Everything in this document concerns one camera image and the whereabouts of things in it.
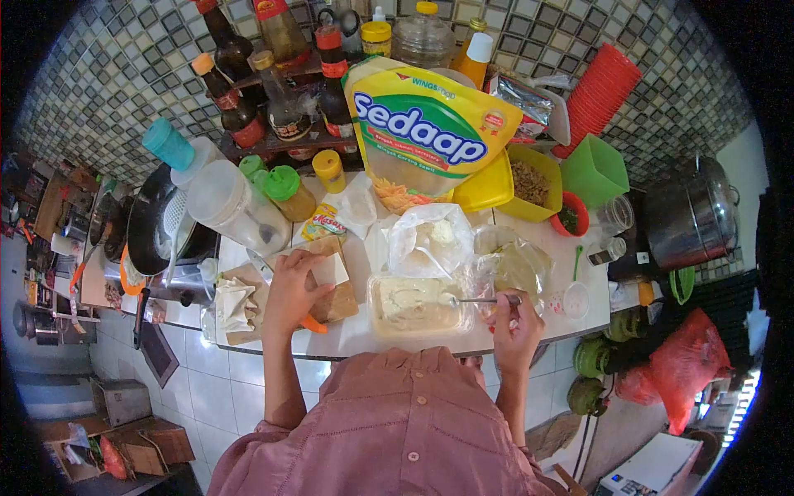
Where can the metal spoon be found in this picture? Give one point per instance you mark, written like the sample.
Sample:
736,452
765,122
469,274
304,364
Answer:
474,301

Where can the yellow seasoning sachet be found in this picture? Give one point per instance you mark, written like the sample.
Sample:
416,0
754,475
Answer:
322,224

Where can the red plastic bag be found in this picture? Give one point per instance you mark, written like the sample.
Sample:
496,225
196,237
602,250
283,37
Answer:
682,366

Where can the dark bottle with orange cap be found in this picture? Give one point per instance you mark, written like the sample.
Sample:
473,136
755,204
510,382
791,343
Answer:
232,105

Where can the small glass shaker bottle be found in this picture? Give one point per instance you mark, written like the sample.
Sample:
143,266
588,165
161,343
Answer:
606,251

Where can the wooden cutting board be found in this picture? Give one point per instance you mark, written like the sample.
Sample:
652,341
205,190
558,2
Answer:
338,304

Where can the yellow container of fried shallots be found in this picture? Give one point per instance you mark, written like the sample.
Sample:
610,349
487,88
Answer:
530,183

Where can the clear bag with white food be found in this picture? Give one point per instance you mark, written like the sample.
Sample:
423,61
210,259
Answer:
428,239

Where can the yellow cooking oil pouch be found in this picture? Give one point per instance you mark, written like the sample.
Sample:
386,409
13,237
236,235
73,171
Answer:
422,130

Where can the tall dark sauce bottle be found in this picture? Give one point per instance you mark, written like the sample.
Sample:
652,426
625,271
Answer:
228,46

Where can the person's left hand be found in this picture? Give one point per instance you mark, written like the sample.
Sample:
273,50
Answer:
288,294

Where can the small green capped bottle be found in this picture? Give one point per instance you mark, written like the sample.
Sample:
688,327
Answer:
252,166

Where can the wooden bottle rack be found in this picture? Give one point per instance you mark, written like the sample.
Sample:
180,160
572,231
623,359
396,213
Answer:
273,146

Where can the crumpled clear plastic bag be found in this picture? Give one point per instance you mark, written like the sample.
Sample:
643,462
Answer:
515,263

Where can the dark bottle with gold cap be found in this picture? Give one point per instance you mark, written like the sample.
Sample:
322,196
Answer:
285,105

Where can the person's right fingers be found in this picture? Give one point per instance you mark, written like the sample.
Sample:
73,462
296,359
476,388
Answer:
502,307

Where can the large steel pot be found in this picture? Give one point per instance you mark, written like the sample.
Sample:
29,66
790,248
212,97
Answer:
688,217

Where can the small yellow plastic bottle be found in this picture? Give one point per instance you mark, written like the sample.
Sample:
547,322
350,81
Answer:
330,170

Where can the person's left thumb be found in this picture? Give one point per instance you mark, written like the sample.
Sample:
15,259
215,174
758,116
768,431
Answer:
322,292

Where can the container with teal lid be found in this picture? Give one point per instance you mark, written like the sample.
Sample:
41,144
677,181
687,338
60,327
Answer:
173,149

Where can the cluttered kitchen counter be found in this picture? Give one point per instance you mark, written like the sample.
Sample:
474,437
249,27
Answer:
56,235

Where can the wooden crates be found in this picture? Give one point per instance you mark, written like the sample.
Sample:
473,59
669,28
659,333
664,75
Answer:
133,449

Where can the dark bottle with red cap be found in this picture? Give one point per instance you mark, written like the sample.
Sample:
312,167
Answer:
334,80

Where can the brown floor mat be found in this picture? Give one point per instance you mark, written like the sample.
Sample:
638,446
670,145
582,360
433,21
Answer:
159,353

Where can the stack of red plastic bowls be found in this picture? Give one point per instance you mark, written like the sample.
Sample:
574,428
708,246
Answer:
598,93

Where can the pile of folded white wrappers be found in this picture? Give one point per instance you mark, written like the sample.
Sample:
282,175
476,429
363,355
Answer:
234,304

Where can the yellow container lid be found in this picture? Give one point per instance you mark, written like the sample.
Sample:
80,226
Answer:
484,186

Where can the clear tub of pale filling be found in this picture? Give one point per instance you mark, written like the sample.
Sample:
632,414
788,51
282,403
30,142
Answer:
415,307

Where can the orange bottle with gold cap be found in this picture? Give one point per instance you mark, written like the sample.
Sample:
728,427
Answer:
465,53

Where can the person's right hand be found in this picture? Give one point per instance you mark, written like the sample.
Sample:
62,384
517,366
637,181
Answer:
518,338

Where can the white slotted ladle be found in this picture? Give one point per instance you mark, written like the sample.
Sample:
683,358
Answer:
175,217

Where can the brown sauce bottle red label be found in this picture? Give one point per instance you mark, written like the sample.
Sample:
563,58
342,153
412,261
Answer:
282,34

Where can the person's body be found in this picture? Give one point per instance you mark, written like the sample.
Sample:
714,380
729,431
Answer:
397,434

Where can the person's left fingers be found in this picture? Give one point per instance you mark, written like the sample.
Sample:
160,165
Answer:
304,259

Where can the green plastic bowl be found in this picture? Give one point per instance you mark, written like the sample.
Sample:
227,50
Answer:
682,285

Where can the silver foil packet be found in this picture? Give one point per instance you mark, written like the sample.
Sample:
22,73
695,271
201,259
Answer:
527,102

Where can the large clear plastic jar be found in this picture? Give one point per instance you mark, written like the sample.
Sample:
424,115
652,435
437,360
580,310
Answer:
236,208

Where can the small red bowl of greens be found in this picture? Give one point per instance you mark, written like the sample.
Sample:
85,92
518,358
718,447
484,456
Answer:
569,217

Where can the black wok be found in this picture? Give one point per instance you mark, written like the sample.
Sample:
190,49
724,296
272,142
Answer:
146,223

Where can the green gas cylinders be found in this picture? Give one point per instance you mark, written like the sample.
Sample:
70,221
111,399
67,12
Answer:
592,366

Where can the white square wrapper sheet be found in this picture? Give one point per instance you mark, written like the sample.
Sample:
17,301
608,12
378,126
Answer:
332,271

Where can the bottle with green lid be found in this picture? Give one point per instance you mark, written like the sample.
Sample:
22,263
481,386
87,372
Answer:
290,193

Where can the large clear jar yellow lid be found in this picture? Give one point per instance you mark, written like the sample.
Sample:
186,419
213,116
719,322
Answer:
424,40

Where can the small jar with yellow lid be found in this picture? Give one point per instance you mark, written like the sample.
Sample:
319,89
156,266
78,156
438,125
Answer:
376,38

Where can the clear glass jar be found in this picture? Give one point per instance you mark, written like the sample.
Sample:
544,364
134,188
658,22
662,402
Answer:
616,215

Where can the white appliance box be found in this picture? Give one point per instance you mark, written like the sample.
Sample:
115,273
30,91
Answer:
651,468

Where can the green square plastic container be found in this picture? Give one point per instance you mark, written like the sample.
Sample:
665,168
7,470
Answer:
592,170

